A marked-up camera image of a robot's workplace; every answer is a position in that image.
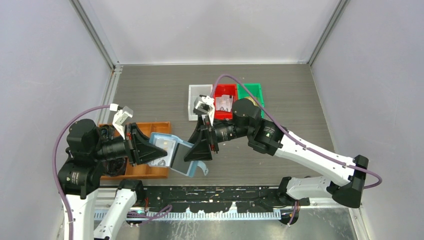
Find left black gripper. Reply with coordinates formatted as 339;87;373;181
92;121;168;164

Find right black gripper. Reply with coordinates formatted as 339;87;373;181
183;113;252;162

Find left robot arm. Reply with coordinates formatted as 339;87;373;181
57;119;167;240

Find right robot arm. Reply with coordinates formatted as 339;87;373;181
183;95;369;209

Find pink white cards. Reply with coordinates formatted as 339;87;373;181
215;94;234;113

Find gold cards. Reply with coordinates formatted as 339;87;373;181
246;96;259;107

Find orange wooden divider tray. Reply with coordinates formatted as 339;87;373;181
100;121;172;181

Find black coiled bands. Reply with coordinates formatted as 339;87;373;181
104;158;127;177

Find red plastic bin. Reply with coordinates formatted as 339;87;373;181
213;84;238;120

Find white plastic bin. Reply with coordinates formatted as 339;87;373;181
187;84;213;121

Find green plastic bin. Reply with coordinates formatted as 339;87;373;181
232;83;265;119

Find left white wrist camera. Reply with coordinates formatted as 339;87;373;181
109;103;134;139

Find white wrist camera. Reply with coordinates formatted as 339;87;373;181
193;95;215;124
109;103;134;139

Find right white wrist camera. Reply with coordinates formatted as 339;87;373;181
193;95;215;124

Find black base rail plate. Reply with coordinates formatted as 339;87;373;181
129;185;295;214

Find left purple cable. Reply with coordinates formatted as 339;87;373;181
51;104;173;240

